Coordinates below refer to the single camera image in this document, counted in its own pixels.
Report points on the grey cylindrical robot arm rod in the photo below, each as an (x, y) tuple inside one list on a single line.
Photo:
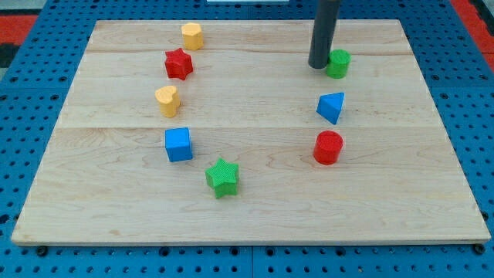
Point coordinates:
[(324, 25)]

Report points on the blue triangle block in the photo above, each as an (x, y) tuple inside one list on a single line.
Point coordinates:
[(330, 105)]

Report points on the red cylinder block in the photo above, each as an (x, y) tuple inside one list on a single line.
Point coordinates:
[(327, 147)]

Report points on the red star block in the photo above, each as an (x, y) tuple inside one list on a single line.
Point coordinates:
[(178, 64)]

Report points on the green cylinder block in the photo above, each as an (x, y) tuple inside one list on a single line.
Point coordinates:
[(338, 63)]

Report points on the yellow hexagon block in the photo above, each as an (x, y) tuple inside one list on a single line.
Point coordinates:
[(192, 36)]

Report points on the yellow heart block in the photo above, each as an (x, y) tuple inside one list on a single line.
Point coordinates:
[(168, 100)]

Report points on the blue cube block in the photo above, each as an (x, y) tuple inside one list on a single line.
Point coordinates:
[(177, 143)]

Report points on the green star block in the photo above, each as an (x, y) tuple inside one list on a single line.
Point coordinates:
[(223, 178)]

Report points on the light wooden board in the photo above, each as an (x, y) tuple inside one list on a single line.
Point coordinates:
[(105, 178)]

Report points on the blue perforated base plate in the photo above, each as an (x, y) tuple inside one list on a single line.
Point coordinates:
[(38, 79)]

